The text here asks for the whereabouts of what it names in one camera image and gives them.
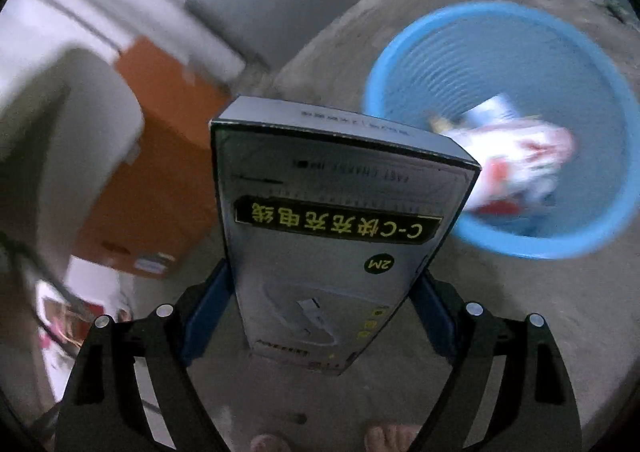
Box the white bottle strawberry label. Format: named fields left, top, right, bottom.
left=445, top=117, right=576, bottom=215

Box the light grey rounded object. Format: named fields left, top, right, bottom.
left=0, top=47, right=146, bottom=253

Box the grey cable box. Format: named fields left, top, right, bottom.
left=209, top=96, right=482, bottom=377

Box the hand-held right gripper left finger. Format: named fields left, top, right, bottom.
left=55, top=257, right=236, bottom=452

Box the blue plastic basket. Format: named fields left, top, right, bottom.
left=362, top=2, right=640, bottom=260

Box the person's left foot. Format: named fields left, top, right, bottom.
left=250, top=434, right=291, bottom=452

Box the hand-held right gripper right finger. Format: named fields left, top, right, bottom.
left=407, top=269, right=583, bottom=452

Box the person's right foot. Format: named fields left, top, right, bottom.
left=365, top=424, right=423, bottom=452

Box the person's foot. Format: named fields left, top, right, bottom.
left=365, top=424, right=423, bottom=452
left=250, top=434, right=291, bottom=452

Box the orange box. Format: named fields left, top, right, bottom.
left=75, top=37, right=236, bottom=278

